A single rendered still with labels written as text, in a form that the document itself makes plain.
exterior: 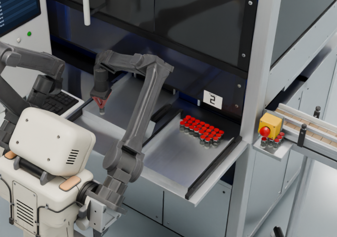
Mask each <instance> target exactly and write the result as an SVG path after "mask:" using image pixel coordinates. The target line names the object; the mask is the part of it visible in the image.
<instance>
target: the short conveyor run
mask: <svg viewBox="0 0 337 237"><path fill-rule="evenodd" d="M320 110H321V107H320V106H316V108H315V111H314V114H313V116H311V115H308V114H306V113H303V112H301V111H299V110H296V109H294V108H291V107H289V106H287V105H284V104H282V103H279V106H278V108H277V109H276V110H275V111H273V112H275V113H277V114H279V115H282V116H284V117H285V119H284V124H283V129H282V131H281V132H283V133H284V139H285V140H287V141H289V142H292V143H293V147H292V150H294V151H296V152H298V153H301V154H303V155H305V156H307V157H310V158H312V159H314V160H316V161H319V162H321V163H323V164H325V165H327V166H330V167H332V168H334V169H336V170H337V126H334V125H332V124H330V123H327V122H325V121H322V120H320V119H319V116H320V112H319V111H320Z"/></svg>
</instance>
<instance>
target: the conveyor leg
mask: <svg viewBox="0 0 337 237"><path fill-rule="evenodd" d="M314 163H315V160H314V159H312V158H310V157H307V156H305V155H304V156H303V161H302V165H301V169H300V174H299V178H298V183H297V187H296V191H295V195H294V200H293V204H292V208H291V212H290V217H289V221H288V225H287V230H286V234H285V237H296V235H297V231H298V227H299V223H300V219H301V215H302V211H303V207H304V203H305V199H306V195H307V191H308V187H309V183H310V179H311V175H312V171H313V167H314Z"/></svg>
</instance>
